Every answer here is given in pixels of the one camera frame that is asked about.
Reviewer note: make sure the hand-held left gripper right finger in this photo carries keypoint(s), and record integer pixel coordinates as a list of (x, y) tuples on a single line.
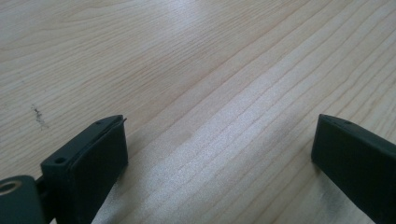
[(358, 158)]

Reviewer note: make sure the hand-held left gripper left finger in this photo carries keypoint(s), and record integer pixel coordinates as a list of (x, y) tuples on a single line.
[(90, 168)]

